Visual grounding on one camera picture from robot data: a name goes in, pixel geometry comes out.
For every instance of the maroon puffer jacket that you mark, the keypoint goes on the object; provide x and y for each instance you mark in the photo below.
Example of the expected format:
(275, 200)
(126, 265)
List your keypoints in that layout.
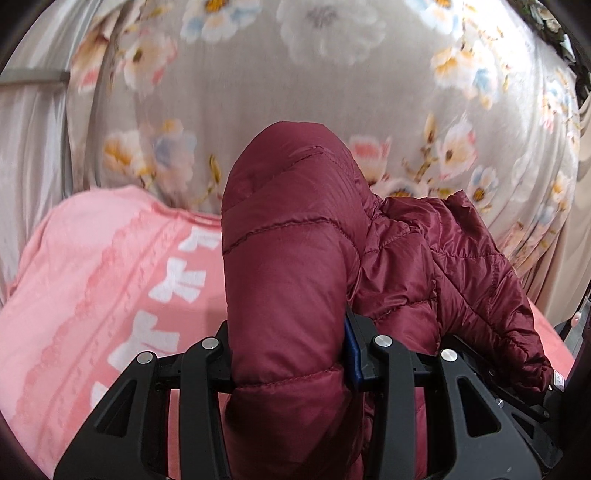
(286, 258)

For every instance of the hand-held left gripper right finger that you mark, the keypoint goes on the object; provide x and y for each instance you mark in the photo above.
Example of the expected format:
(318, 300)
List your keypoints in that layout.
(354, 355)

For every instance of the pink blanket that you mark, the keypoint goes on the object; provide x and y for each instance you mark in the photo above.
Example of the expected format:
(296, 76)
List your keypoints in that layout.
(92, 277)

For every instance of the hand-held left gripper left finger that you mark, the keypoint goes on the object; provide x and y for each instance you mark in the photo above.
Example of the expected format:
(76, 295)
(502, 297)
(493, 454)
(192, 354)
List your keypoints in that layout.
(223, 364)

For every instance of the grey floral bedsheet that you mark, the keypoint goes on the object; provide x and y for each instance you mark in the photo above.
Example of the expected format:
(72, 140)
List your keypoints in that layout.
(258, 83)

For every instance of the beige cloth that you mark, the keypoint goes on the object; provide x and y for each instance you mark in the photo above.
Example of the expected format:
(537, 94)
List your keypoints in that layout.
(579, 207)

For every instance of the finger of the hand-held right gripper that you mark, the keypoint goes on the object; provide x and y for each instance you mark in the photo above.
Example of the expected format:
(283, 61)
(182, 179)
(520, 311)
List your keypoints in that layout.
(540, 424)

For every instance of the grey satin cloth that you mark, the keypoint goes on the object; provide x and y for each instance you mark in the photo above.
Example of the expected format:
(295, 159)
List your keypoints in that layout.
(32, 152)

